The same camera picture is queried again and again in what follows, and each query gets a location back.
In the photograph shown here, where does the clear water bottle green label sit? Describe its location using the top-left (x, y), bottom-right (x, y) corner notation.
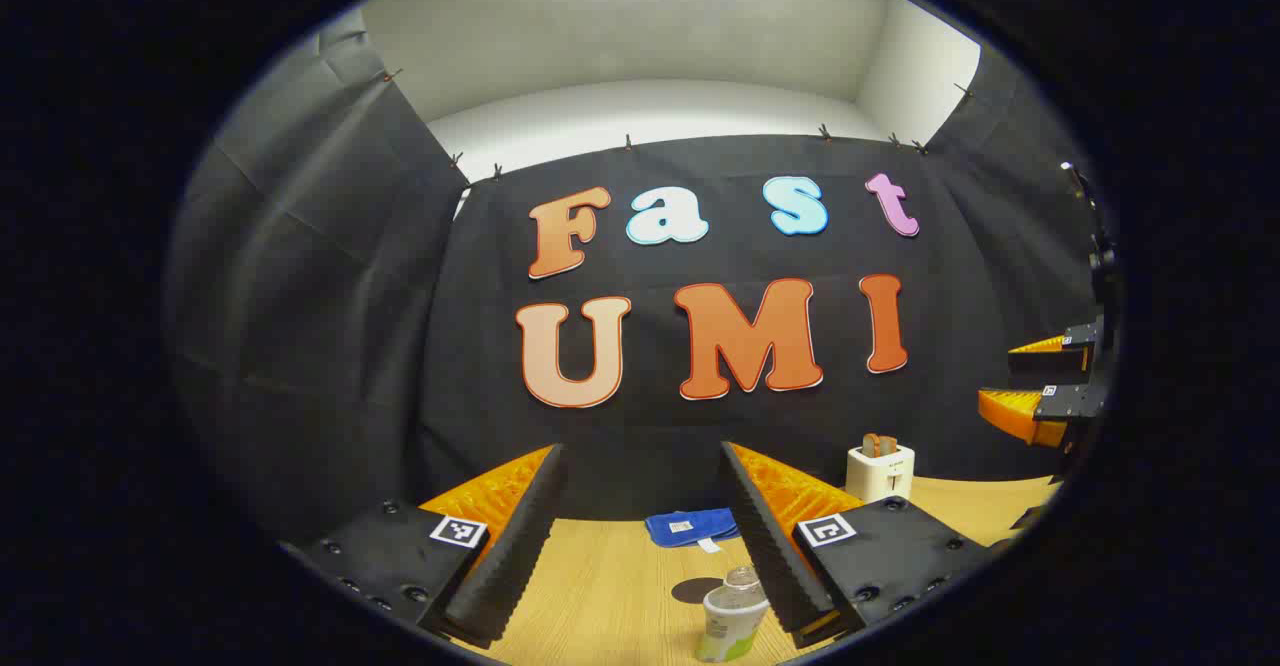
top-left (695, 566), bottom-right (771, 664)

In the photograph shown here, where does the black backdrop cloth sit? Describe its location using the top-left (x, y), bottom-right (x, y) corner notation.
top-left (165, 6), bottom-right (1111, 547)

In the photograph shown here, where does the white toaster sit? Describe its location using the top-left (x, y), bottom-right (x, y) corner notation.
top-left (846, 441), bottom-right (916, 504)

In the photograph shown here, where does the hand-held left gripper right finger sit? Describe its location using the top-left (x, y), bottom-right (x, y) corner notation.
top-left (720, 441), bottom-right (1001, 650)

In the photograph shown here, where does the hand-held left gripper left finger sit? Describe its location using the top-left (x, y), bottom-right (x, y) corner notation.
top-left (285, 443), bottom-right (571, 650)

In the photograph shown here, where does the blue folded towel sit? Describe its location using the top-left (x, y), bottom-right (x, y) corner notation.
top-left (645, 508), bottom-right (741, 552)

